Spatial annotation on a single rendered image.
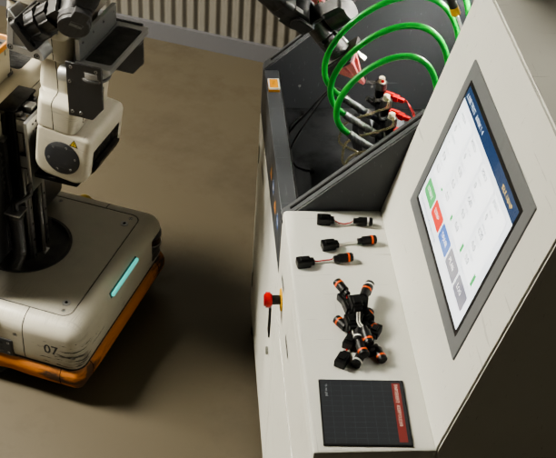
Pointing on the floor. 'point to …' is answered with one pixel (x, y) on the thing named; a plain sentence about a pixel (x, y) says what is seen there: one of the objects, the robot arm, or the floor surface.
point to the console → (525, 389)
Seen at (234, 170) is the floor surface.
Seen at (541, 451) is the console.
